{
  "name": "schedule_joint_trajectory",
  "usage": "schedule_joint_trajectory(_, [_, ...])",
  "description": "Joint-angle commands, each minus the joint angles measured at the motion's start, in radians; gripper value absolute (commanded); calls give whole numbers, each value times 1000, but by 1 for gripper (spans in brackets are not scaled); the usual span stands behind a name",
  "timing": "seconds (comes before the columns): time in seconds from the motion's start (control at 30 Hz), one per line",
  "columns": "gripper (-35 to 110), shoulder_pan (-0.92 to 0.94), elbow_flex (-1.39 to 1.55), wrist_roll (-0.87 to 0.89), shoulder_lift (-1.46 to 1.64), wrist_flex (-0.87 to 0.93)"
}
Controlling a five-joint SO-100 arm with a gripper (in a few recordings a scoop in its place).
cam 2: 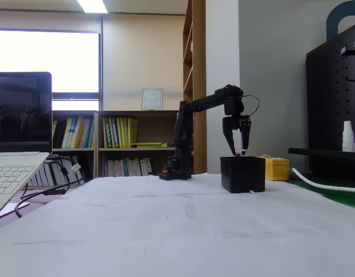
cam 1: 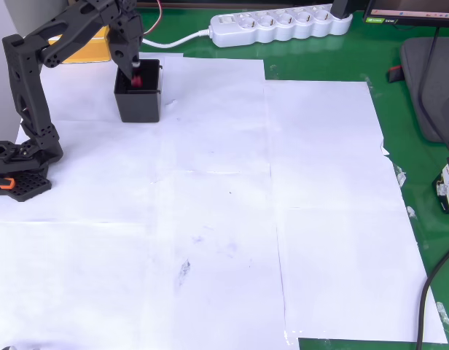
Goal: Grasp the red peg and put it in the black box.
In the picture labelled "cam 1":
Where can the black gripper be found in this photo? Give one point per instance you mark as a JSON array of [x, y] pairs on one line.
[[123, 55]]

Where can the small red object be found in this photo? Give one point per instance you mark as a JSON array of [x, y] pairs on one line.
[[136, 81]]

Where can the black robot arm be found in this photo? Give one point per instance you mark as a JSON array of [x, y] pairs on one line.
[[27, 91]]

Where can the black square cup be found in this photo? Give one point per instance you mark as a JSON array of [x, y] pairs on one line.
[[140, 105]]

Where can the yellow cardboard box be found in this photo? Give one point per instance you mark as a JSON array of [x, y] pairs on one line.
[[89, 54]]

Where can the small labelled device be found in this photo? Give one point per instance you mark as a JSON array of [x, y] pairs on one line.
[[447, 189]]

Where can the white power strip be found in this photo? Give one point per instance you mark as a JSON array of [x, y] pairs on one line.
[[279, 25]]

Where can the orange black clamp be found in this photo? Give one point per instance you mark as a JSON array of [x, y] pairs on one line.
[[6, 183]]

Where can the green desk mat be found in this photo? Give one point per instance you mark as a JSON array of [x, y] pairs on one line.
[[319, 62]]

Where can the white paper sheet cover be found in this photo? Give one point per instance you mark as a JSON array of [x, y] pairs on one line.
[[210, 237]]

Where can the black power plug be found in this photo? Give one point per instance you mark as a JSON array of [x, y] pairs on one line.
[[342, 8]]

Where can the red black tag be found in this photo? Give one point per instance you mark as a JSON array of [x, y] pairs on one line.
[[395, 74]]

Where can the grey laptop sleeve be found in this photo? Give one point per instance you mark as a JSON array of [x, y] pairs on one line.
[[414, 80]]

